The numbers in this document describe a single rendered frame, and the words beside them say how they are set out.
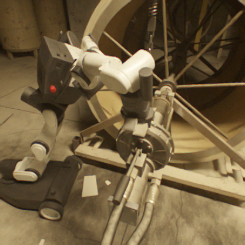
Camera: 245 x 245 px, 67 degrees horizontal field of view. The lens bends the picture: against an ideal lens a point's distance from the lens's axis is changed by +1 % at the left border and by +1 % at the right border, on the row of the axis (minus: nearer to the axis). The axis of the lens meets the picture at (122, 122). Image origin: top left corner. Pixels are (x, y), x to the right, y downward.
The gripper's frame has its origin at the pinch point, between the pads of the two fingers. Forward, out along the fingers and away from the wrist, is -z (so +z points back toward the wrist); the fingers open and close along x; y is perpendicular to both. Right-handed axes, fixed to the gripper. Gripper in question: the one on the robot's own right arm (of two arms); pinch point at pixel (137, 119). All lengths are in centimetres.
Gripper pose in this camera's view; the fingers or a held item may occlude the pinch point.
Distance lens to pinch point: 69.6
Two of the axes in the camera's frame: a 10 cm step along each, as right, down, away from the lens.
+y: 3.1, -8.2, 4.8
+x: 9.4, 1.8, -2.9
